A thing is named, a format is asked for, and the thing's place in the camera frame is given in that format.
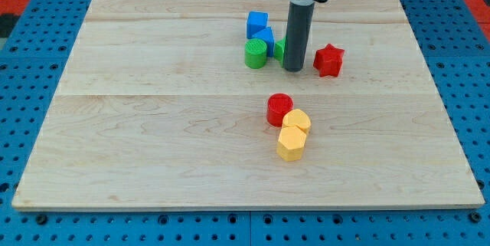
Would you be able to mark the light wooden board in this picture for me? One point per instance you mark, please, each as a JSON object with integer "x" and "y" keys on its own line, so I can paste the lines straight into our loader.
{"x": 156, "y": 111}

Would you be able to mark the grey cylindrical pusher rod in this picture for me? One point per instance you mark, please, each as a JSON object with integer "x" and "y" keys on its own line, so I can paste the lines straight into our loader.
{"x": 297, "y": 36}

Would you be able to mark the yellow hexagon block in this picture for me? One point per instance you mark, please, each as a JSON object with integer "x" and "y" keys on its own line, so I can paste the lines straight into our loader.
{"x": 291, "y": 143}

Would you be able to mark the red cylinder block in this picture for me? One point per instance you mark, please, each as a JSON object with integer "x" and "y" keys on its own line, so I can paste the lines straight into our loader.
{"x": 278, "y": 105}

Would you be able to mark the green cylinder block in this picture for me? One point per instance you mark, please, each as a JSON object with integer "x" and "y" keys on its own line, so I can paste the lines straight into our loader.
{"x": 255, "y": 53}

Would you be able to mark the yellow rounded block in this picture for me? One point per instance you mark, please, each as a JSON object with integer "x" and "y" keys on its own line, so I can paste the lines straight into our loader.
{"x": 297, "y": 118}

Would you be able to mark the blue triangular block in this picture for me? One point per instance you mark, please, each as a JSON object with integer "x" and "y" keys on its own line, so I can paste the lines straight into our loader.
{"x": 267, "y": 36}

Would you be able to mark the blue cube block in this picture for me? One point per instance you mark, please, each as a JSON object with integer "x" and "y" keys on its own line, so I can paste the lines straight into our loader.
{"x": 256, "y": 22}

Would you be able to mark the green block behind rod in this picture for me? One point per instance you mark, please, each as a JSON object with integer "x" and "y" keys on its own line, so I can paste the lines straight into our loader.
{"x": 279, "y": 50}

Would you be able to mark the red star block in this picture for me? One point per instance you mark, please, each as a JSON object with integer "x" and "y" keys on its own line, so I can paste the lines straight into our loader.
{"x": 328, "y": 61}

